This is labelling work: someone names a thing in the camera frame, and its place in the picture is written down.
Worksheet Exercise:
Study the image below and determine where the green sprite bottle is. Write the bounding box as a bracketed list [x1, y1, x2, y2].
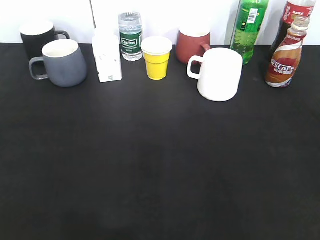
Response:
[230, 0, 269, 65]

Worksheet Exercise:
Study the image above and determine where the white ceramic mug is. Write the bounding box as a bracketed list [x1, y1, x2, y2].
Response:
[186, 47, 243, 102]

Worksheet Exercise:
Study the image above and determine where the Nescafe coffee bottle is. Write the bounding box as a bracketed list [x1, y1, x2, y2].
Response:
[265, 16, 310, 88]

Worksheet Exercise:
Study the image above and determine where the yellow plastic cup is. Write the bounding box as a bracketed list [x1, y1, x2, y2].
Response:
[141, 36, 173, 81]

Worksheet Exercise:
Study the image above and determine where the clear water bottle green label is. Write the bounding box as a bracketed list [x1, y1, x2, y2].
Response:
[118, 11, 143, 62]

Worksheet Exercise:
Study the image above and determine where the red ceramic mug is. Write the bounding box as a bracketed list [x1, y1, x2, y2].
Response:
[175, 23, 211, 65]

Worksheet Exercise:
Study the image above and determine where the grey ceramic mug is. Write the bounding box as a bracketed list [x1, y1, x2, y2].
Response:
[29, 39, 88, 88]

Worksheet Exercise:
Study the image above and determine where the white carton box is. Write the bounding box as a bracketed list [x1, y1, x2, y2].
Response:
[92, 27, 122, 83]

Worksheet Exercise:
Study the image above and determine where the cola bottle red label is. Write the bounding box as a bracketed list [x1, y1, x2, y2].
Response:
[268, 0, 317, 61]

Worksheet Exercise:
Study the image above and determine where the black ceramic mug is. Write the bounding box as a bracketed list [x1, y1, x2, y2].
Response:
[19, 20, 70, 60]

